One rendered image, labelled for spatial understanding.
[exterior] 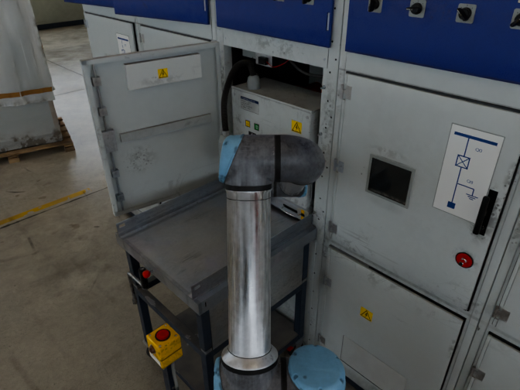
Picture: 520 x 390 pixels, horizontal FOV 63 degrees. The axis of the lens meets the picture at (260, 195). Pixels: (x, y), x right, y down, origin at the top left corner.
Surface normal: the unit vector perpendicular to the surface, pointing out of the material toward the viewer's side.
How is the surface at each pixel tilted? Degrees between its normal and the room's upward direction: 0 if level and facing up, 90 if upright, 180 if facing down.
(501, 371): 90
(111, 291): 0
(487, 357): 90
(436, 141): 90
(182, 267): 0
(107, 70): 90
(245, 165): 69
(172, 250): 0
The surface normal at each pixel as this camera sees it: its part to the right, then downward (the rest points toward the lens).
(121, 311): 0.00, -0.86
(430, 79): -0.72, 0.36
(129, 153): 0.55, 0.43
